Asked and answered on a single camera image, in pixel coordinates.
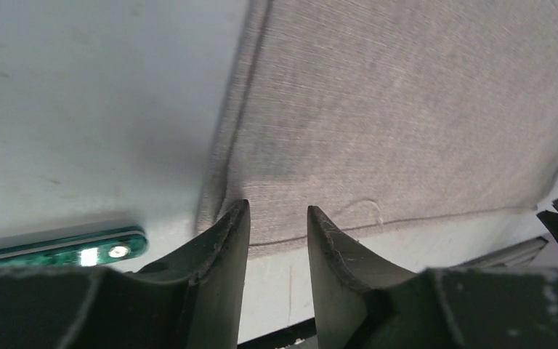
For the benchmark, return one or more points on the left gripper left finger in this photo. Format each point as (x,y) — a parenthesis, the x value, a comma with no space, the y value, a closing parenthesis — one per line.
(190,298)

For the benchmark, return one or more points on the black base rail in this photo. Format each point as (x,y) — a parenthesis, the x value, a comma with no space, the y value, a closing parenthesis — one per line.
(300,335)

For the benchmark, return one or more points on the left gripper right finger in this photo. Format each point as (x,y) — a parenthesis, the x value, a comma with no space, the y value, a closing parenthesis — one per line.
(362,300)

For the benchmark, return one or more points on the grey cloth napkin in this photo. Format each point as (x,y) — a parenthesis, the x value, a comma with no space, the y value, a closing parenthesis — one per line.
(386,114)

